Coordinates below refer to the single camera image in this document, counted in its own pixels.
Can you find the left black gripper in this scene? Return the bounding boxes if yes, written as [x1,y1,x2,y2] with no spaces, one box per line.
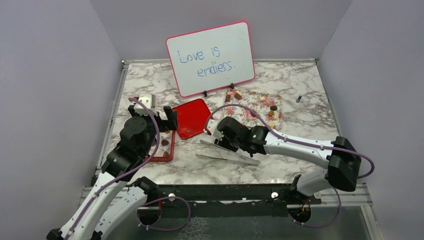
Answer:
[129,104,178,157]

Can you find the red box lid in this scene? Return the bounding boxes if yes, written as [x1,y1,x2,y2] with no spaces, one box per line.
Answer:
[172,98,211,140]

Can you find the dark oval chocolate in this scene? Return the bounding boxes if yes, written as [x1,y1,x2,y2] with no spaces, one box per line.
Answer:
[161,139,170,146]

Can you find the metal tongs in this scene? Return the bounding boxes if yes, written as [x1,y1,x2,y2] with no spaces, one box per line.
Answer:
[195,140,261,167]

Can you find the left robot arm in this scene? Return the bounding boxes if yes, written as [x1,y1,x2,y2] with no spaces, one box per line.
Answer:
[46,104,178,240]

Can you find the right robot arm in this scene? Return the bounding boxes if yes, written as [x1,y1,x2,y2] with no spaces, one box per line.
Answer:
[205,116,362,204]

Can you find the red chocolate box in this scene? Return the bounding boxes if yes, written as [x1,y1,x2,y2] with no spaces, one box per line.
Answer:
[149,130,176,163]

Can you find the tan block chocolate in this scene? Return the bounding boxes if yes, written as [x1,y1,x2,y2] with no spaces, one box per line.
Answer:
[234,92,243,100]

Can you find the caramel barrel chocolate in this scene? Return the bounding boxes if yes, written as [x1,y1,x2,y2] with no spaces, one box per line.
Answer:
[267,110,275,117]

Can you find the floral serving tray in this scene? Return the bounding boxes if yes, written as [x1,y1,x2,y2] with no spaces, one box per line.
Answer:
[222,89,283,130]

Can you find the black whiteboard stand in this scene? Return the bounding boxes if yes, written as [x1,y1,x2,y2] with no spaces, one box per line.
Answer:
[202,83,235,98]

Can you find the small blue marker cap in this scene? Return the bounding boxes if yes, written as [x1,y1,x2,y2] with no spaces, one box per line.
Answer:
[295,95,303,103]

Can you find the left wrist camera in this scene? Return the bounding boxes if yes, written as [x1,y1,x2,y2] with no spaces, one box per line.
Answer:
[134,93,156,115]

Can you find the white board pink frame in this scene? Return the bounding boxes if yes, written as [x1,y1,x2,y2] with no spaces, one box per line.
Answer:
[165,21,256,97]

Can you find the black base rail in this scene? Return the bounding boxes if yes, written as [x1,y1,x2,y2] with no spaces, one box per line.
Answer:
[91,177,322,220]

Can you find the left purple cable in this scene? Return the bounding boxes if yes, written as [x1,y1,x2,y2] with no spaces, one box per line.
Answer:
[62,97,162,240]

